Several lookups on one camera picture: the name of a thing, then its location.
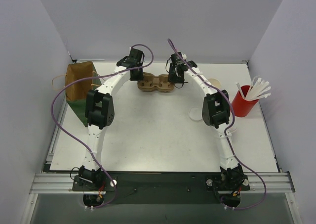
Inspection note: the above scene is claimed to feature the green paper bag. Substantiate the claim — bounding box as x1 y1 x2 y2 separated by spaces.
61 61 102 127

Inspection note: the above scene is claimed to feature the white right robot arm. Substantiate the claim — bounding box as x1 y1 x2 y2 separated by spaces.
168 52 245 188

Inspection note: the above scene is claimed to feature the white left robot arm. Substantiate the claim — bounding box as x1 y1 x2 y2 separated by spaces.
79 48 145 190

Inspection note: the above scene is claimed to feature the brown cardboard cup carrier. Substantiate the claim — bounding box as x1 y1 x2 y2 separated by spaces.
137 72 175 92

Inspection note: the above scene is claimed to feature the translucent plastic lid on table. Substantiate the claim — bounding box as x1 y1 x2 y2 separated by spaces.
188 107 202 122

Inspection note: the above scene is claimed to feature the red cup with straws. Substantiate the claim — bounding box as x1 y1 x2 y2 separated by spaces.
232 76 271 118

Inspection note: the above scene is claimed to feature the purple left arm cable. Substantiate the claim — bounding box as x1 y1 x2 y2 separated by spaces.
50 44 155 209

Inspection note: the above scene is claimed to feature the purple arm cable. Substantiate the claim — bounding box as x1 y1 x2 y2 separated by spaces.
167 38 268 211
50 44 155 209

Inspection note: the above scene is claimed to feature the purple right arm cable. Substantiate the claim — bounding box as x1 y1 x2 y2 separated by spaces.
167 38 268 211

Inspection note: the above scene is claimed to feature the aluminium rail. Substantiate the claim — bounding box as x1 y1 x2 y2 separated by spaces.
29 172 296 195

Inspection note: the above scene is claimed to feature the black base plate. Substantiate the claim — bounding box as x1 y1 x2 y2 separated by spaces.
72 172 250 205

